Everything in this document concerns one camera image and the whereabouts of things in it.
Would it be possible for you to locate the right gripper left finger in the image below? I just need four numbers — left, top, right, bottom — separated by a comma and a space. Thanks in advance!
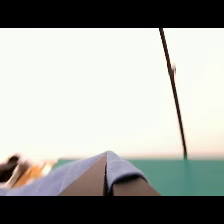
59, 152, 108, 197

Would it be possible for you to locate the blue garment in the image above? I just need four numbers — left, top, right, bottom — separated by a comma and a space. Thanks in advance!
0, 150, 149, 197

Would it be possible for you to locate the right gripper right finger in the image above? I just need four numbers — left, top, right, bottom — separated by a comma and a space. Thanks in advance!
107, 175, 161, 197

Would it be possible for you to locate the thin dark pole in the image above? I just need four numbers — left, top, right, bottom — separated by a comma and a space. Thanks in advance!
158, 27, 189, 160

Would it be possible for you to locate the heap of clothes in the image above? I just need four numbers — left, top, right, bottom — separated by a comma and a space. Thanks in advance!
0, 154, 58, 190

